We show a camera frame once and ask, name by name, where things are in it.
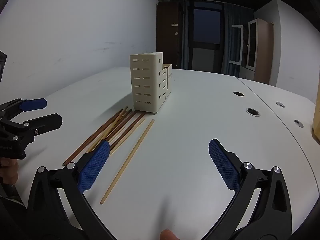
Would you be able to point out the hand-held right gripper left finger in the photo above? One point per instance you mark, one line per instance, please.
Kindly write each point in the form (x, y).
(95, 165)

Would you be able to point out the dark glass balcony door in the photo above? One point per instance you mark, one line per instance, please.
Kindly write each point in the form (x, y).
(206, 30)

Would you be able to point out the light bamboo chopstick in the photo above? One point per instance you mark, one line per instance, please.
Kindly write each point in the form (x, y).
(127, 137)
(117, 120)
(127, 161)

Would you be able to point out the small table grommet cap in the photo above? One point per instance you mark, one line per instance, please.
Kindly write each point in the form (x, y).
(298, 123)
(280, 104)

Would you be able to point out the dark brown wardrobe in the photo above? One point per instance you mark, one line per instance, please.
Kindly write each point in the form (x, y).
(168, 35)

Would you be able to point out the brown paper bag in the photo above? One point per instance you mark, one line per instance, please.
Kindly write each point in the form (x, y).
(317, 125)

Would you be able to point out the person's left hand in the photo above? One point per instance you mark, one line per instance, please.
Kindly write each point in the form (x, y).
(10, 172)

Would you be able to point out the grey blue curtain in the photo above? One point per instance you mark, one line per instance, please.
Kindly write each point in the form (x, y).
(235, 15)

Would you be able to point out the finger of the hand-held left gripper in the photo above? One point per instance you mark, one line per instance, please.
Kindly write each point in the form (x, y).
(47, 122)
(33, 104)

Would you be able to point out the cream slotted utensil holder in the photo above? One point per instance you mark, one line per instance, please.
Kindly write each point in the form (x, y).
(146, 80)

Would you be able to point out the person's right hand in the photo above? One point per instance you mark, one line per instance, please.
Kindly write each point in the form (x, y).
(168, 235)

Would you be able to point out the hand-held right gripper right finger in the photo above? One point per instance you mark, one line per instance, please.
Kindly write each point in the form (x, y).
(223, 165)

